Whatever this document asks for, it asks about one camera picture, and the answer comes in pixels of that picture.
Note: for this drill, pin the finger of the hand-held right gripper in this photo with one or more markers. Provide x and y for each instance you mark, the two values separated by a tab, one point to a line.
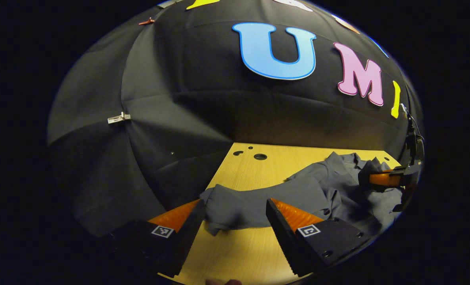
385	179

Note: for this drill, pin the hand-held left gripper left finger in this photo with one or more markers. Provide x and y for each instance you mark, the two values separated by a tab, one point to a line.
187	237

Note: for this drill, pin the silver clip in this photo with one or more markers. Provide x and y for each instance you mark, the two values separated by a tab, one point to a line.
119	117

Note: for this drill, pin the black backdrop cloth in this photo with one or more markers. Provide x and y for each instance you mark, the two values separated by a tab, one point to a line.
179	99

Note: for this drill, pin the red clip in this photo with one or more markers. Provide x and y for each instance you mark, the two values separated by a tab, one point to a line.
146	21

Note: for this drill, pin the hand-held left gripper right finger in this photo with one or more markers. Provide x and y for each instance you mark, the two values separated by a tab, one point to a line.
282	237

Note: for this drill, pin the grey button shirt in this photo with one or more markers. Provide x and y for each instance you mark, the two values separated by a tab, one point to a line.
318	190

